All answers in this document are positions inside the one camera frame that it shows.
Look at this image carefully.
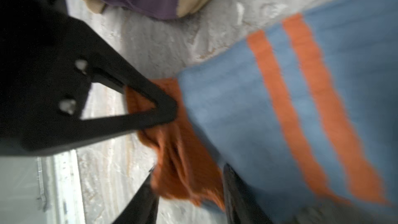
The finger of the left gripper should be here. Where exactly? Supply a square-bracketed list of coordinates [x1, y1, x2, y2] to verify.
[113, 168, 159, 224]

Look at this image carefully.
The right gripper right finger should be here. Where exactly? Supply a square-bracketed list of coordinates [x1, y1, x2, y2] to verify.
[222, 164, 272, 224]

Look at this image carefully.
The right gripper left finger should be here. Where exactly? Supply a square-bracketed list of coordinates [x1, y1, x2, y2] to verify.
[1, 0, 177, 156]

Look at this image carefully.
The blue orange striped sock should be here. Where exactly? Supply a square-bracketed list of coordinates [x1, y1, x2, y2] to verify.
[138, 0, 398, 223]

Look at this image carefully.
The aluminium front rail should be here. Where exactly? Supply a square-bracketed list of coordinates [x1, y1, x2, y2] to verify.
[1, 150, 86, 224]

